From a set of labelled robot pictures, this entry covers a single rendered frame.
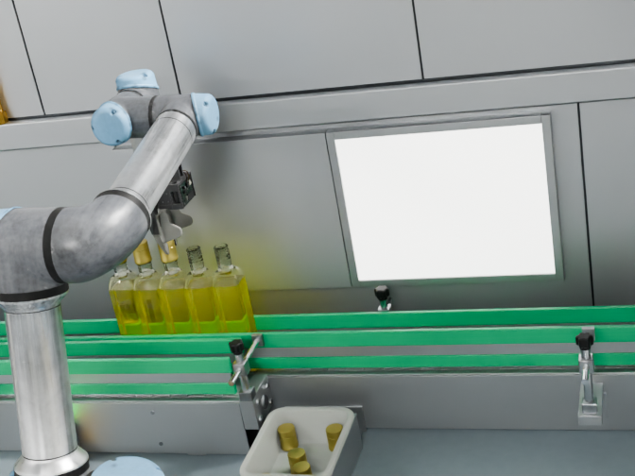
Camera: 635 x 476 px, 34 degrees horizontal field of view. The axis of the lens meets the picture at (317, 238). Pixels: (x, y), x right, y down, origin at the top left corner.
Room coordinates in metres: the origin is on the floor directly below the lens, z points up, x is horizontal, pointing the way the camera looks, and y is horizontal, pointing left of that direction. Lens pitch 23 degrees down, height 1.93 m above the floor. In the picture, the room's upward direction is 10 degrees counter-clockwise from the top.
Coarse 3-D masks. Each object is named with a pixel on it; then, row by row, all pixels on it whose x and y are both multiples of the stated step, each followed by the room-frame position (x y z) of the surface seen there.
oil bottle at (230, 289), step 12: (216, 276) 1.92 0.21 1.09; (228, 276) 1.91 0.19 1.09; (240, 276) 1.93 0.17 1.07; (216, 288) 1.92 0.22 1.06; (228, 288) 1.91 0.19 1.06; (240, 288) 1.92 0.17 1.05; (216, 300) 1.92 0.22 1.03; (228, 300) 1.91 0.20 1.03; (240, 300) 1.91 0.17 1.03; (228, 312) 1.91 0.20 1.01; (240, 312) 1.90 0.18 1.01; (252, 312) 1.95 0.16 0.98; (228, 324) 1.91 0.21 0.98; (240, 324) 1.90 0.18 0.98; (252, 324) 1.94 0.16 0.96
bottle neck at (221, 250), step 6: (216, 246) 1.94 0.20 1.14; (222, 246) 1.95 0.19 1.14; (216, 252) 1.93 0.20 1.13; (222, 252) 1.92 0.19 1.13; (228, 252) 1.93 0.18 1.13; (216, 258) 1.93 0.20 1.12; (222, 258) 1.92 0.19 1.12; (228, 258) 1.93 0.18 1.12; (222, 264) 1.92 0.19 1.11; (228, 264) 1.92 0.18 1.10; (222, 270) 1.92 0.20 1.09
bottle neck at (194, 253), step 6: (192, 246) 1.96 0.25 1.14; (198, 246) 1.95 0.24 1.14; (192, 252) 1.94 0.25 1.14; (198, 252) 1.94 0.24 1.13; (192, 258) 1.94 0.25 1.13; (198, 258) 1.94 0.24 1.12; (192, 264) 1.94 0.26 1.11; (198, 264) 1.94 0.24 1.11; (192, 270) 1.94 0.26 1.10; (198, 270) 1.94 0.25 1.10
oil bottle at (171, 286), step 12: (168, 276) 1.96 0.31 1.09; (180, 276) 1.95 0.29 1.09; (168, 288) 1.95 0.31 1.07; (180, 288) 1.94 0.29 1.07; (168, 300) 1.95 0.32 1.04; (180, 300) 1.94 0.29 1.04; (168, 312) 1.95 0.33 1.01; (180, 312) 1.94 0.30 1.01; (168, 324) 1.95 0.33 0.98; (180, 324) 1.94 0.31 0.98; (192, 324) 1.94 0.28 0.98
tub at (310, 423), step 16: (272, 416) 1.76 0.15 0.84; (288, 416) 1.78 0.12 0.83; (304, 416) 1.76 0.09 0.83; (320, 416) 1.75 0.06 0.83; (336, 416) 1.74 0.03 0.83; (352, 416) 1.71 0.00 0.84; (272, 432) 1.74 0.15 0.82; (304, 432) 1.76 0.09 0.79; (320, 432) 1.75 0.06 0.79; (256, 448) 1.67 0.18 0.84; (272, 448) 1.72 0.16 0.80; (304, 448) 1.74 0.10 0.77; (320, 448) 1.73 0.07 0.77; (336, 448) 1.62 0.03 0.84; (256, 464) 1.65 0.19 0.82; (272, 464) 1.70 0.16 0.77; (288, 464) 1.70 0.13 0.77; (320, 464) 1.68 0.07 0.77
